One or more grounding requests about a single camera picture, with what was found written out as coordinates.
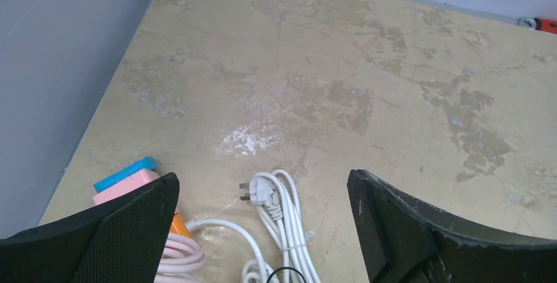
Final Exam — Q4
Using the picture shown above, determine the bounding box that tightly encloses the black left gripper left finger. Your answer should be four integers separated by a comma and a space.
1, 173, 180, 282

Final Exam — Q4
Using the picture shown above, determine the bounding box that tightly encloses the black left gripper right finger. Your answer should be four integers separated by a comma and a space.
347, 169, 556, 282

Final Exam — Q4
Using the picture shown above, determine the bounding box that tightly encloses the orange power strip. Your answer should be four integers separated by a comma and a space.
169, 213, 192, 238

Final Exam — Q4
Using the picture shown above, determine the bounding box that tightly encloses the pink socket cable with plug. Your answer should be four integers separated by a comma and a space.
153, 232, 207, 283

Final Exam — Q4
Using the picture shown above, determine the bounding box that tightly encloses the pink cube power socket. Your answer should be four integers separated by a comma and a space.
92, 169, 160, 206

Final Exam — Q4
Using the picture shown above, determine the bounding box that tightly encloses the blue travel adapter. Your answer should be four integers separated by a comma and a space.
93, 156, 157, 193

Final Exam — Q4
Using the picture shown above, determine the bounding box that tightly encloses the red clamp at table edge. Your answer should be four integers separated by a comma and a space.
518, 18, 557, 34

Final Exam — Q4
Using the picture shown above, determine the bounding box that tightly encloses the white bundled power cable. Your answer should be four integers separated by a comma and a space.
185, 169, 322, 283

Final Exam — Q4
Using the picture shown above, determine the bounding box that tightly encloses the thin black adapter cable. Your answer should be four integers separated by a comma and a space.
265, 267, 308, 283

